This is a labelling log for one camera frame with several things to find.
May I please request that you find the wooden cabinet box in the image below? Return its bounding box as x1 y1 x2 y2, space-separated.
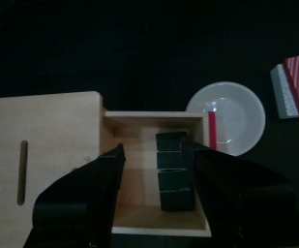
0 90 106 248

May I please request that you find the wooden drawer with pink front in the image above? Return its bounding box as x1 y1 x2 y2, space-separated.
102 110 219 238

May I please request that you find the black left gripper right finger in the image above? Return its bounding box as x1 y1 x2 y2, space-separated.
185 139 299 248

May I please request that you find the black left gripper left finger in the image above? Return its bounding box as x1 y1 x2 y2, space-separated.
22 143 127 248

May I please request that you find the white oval plate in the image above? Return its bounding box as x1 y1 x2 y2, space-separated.
186 80 267 158

